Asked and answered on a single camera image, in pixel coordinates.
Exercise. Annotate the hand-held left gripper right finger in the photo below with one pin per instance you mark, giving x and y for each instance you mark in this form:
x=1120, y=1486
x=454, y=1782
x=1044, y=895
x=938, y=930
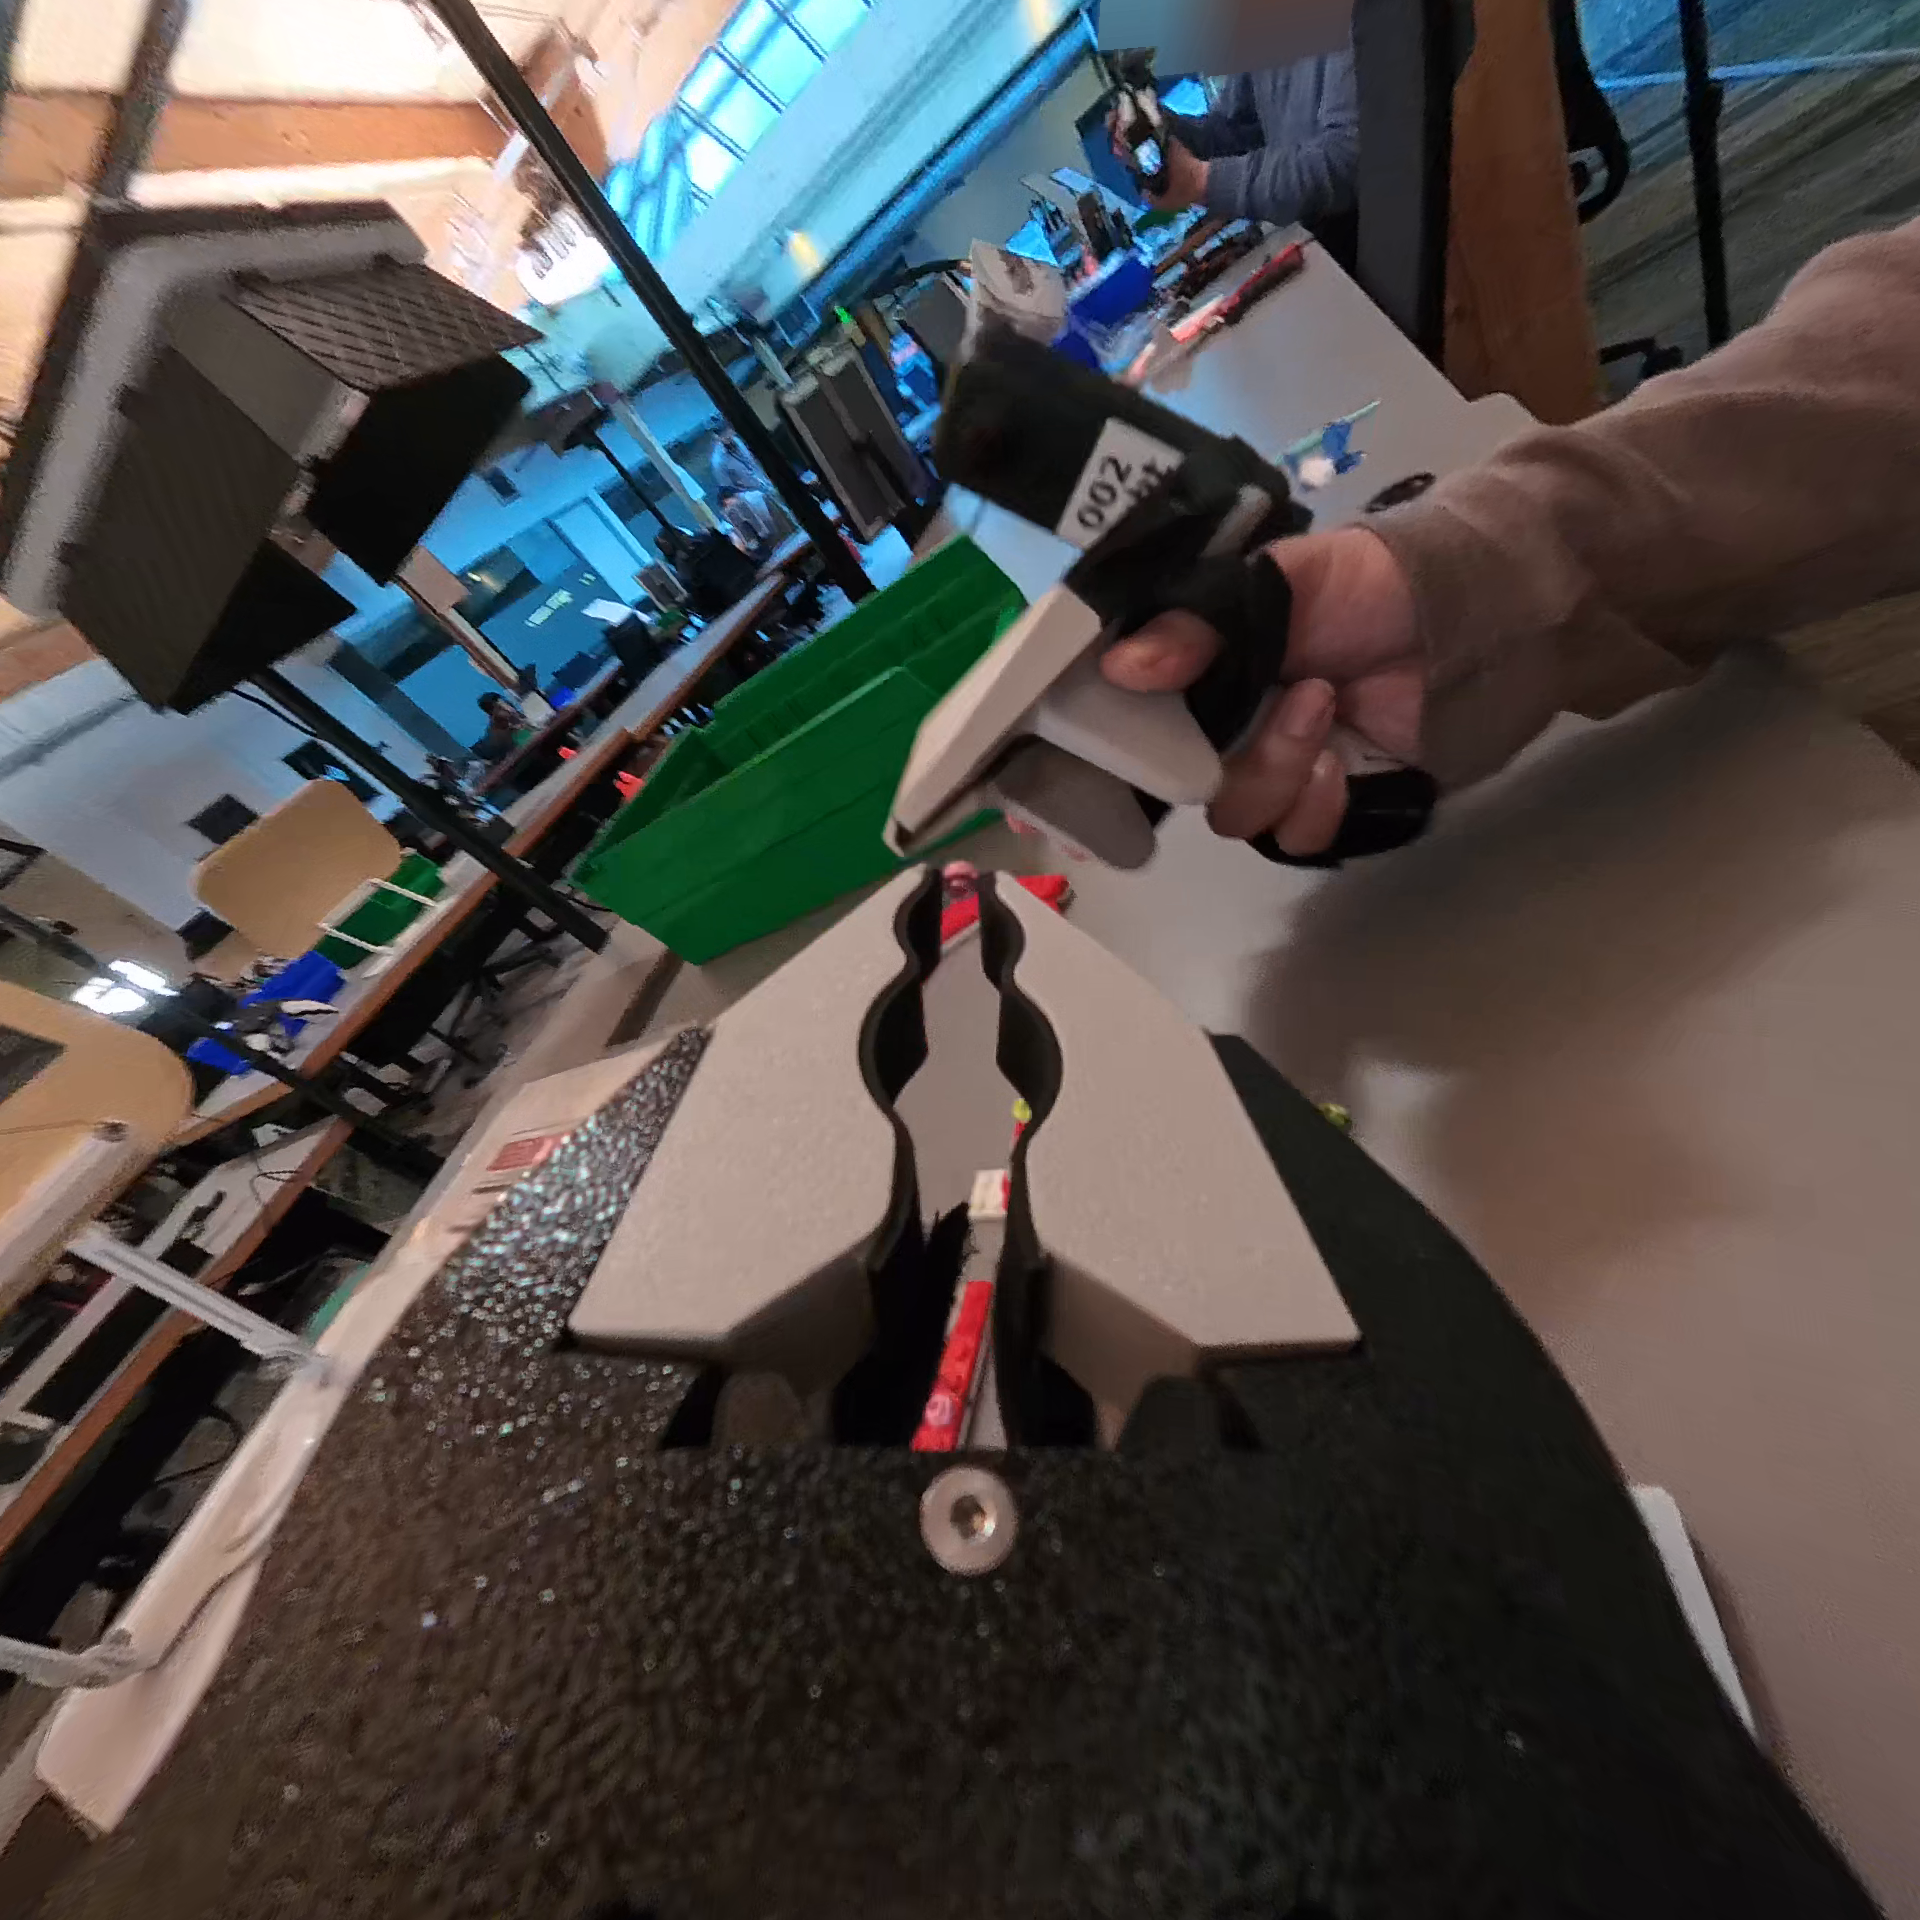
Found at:
x=1155, y=1186

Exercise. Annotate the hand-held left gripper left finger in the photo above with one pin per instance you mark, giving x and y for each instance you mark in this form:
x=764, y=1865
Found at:
x=750, y=1171

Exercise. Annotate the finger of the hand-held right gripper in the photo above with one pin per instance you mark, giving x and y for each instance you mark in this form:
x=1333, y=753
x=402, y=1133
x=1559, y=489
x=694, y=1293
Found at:
x=1090, y=820
x=991, y=706

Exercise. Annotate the red and white lego assembly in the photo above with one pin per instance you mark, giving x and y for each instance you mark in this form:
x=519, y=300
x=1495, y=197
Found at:
x=960, y=1350

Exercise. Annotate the red lego piece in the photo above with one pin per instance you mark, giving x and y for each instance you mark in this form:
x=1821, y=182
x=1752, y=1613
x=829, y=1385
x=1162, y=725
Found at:
x=1047, y=893

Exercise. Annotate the blue and white lego figure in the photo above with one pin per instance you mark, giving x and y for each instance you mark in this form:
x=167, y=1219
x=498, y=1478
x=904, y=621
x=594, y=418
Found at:
x=1330, y=442

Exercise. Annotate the lego instruction booklet in bag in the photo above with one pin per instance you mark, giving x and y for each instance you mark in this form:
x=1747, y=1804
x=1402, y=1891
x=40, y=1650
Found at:
x=224, y=1501

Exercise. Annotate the person's right hand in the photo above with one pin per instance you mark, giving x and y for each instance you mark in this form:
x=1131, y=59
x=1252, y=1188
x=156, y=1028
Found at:
x=1359, y=645

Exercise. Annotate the green plastic bin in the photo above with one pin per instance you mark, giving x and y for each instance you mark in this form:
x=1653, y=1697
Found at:
x=885, y=630
x=750, y=839

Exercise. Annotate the black light stand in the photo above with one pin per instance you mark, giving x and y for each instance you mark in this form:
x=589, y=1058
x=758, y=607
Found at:
x=662, y=289

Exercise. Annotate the wooden beam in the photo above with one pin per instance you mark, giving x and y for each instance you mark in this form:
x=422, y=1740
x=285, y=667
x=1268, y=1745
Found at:
x=1516, y=195

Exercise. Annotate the white card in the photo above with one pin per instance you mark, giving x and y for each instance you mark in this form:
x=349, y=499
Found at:
x=1687, y=1590

